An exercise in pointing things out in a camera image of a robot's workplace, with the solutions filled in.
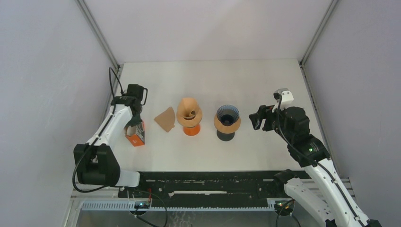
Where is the wooden dripper ring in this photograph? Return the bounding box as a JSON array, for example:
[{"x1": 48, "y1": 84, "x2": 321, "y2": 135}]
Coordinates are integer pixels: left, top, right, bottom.
[{"x1": 213, "y1": 114, "x2": 242, "y2": 134}]

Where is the black camera cable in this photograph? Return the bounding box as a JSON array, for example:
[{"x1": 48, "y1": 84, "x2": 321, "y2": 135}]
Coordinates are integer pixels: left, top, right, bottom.
[
  {"x1": 275, "y1": 94, "x2": 370, "y2": 227},
  {"x1": 72, "y1": 67, "x2": 126, "y2": 193}
]

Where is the left black camera cable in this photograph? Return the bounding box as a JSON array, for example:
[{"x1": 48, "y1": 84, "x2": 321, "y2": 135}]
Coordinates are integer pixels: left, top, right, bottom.
[{"x1": 72, "y1": 67, "x2": 126, "y2": 193}]

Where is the right black camera cable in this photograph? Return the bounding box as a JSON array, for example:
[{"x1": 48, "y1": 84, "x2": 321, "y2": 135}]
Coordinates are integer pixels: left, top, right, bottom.
[{"x1": 275, "y1": 94, "x2": 370, "y2": 227}]

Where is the orange coffee filter box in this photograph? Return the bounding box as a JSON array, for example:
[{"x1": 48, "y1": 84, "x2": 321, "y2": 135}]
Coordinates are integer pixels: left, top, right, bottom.
[{"x1": 124, "y1": 121, "x2": 145, "y2": 147}]

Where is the blue glass dripper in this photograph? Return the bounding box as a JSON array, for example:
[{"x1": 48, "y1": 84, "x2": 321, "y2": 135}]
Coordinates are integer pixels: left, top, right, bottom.
[{"x1": 217, "y1": 105, "x2": 240, "y2": 126}]

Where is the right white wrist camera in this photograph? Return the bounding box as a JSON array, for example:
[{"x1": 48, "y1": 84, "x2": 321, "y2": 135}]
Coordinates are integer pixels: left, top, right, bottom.
[{"x1": 272, "y1": 88, "x2": 294, "y2": 113}]

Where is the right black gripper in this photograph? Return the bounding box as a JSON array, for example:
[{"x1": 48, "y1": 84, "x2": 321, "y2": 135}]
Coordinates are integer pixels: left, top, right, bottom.
[{"x1": 249, "y1": 101, "x2": 293, "y2": 144}]

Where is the orange glass carafe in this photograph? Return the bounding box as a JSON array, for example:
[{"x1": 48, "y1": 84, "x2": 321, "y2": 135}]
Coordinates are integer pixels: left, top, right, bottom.
[{"x1": 183, "y1": 124, "x2": 201, "y2": 136}]

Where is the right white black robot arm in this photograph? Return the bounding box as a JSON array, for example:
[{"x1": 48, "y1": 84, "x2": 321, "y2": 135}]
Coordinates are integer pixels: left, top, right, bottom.
[{"x1": 249, "y1": 105, "x2": 381, "y2": 227}]

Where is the brown paper coffee filter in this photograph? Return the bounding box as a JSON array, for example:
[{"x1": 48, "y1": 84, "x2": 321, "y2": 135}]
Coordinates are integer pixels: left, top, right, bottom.
[
  {"x1": 176, "y1": 97, "x2": 203, "y2": 120},
  {"x1": 154, "y1": 107, "x2": 175, "y2": 132}
]

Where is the wooden dripper ring holder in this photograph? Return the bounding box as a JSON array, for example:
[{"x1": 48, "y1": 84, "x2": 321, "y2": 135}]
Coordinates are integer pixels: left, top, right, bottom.
[{"x1": 176, "y1": 112, "x2": 203, "y2": 128}]

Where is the red black carafe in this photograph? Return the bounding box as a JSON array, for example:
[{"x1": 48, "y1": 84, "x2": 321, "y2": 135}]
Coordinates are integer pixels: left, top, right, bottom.
[{"x1": 217, "y1": 131, "x2": 235, "y2": 141}]

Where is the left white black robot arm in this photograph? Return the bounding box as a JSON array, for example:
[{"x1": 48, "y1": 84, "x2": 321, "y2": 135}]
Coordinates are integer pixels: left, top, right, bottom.
[{"x1": 73, "y1": 84, "x2": 148, "y2": 197}]

